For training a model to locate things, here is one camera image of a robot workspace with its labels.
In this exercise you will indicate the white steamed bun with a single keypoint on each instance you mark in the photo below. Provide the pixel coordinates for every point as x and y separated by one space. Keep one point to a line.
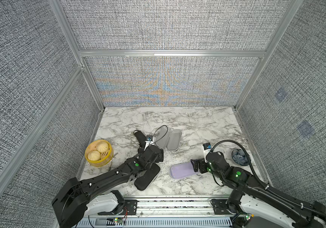
102 147
94 156

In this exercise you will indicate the dark blue flower bowl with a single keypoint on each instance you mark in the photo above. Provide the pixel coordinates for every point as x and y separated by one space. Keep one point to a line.
240 158

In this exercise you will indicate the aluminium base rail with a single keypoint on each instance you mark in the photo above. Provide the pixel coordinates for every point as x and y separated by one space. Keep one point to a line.
113 204

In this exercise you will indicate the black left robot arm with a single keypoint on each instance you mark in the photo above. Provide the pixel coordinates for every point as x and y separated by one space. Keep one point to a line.
103 185

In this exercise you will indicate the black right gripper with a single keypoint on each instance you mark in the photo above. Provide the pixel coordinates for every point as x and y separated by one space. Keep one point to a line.
202 163

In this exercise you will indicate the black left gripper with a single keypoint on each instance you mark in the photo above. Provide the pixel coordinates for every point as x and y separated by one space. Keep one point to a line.
161 159

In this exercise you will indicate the grey umbrella case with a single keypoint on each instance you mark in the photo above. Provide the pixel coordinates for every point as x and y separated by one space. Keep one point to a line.
182 170
168 138

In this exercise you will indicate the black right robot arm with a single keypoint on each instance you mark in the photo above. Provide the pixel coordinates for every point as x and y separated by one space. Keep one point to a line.
251 196

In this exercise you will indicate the yellow bamboo steamer basket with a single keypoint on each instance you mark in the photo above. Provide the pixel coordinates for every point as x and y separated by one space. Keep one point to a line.
105 158

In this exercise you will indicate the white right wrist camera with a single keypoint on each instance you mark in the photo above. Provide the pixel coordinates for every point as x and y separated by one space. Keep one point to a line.
206 150

